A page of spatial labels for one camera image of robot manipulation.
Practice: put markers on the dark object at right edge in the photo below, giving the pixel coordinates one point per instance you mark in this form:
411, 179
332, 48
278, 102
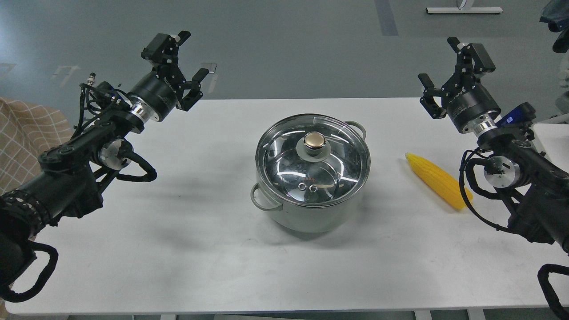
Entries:
556, 15

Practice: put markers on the yellow corn cob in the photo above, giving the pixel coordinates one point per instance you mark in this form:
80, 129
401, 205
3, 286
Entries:
441, 182

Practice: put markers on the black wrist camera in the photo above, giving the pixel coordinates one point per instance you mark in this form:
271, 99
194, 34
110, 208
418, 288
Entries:
482, 62
159, 50

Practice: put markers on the stainless steel cooking pot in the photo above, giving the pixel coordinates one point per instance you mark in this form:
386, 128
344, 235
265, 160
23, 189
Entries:
302, 219

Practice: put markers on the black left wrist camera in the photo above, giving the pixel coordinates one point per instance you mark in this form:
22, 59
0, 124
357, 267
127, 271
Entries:
159, 50

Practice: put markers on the white table leg base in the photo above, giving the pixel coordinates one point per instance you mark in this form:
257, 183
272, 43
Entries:
464, 7

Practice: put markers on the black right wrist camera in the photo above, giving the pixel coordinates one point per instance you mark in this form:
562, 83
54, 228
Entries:
482, 62

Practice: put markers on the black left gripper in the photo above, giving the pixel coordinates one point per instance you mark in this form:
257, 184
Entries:
165, 86

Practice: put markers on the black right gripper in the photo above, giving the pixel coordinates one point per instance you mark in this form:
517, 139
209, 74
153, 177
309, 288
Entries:
463, 97

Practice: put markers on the glass pot lid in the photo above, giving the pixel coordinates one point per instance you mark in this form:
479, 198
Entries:
312, 160

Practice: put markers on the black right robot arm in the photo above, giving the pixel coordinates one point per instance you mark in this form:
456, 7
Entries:
504, 166

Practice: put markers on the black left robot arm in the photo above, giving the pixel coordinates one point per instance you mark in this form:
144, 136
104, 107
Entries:
75, 174

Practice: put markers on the beige checkered cloth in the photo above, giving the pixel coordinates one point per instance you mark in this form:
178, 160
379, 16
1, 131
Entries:
27, 130

